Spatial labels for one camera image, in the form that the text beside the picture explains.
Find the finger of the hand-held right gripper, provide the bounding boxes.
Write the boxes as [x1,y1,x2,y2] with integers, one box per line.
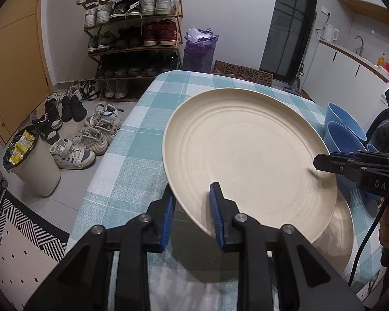
[313,153,364,182]
[329,150,389,163]

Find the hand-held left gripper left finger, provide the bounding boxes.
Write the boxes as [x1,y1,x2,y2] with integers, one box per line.
[24,183,177,311]

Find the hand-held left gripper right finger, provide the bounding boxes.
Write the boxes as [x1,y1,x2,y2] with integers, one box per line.
[209,182,365,311]

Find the large cream plate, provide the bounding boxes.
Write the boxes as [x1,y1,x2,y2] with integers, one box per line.
[311,197,355,274]

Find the white washing machine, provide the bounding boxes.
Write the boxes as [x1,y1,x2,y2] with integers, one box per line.
[365,108,389,156]

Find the teal checked tablecloth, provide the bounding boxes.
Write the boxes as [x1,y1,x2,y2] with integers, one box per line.
[66,70,389,311]

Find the white kitchen base cabinet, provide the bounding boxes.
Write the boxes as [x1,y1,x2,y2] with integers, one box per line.
[303,39,389,117]

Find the stick vacuum cleaner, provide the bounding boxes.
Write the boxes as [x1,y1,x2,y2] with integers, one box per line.
[283,61,303,93]

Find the scattered loose sneakers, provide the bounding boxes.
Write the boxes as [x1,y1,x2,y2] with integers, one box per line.
[32,79,130,171]

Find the white electric kettle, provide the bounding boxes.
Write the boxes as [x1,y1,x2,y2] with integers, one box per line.
[322,24,339,43]

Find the brown patterned doormat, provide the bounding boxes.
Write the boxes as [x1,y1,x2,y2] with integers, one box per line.
[213,60,274,86]

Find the black framed glass door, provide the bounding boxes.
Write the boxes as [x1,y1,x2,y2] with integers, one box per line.
[260,0,321,83]

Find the white trash bin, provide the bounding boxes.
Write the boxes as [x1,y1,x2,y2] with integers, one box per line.
[3,129,61,196]

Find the black and white striped rug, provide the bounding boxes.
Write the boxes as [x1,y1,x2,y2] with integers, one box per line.
[0,191,70,286]

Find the purple plastic bag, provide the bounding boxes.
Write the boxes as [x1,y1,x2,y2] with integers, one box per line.
[182,29,219,73]

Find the rows of shelved sneakers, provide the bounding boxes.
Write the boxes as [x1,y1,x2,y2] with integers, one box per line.
[77,0,182,99]

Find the wooden shoe rack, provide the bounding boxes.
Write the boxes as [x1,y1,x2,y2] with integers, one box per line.
[78,0,184,102]

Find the wooden door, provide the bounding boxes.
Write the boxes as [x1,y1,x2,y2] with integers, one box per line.
[0,0,52,148]

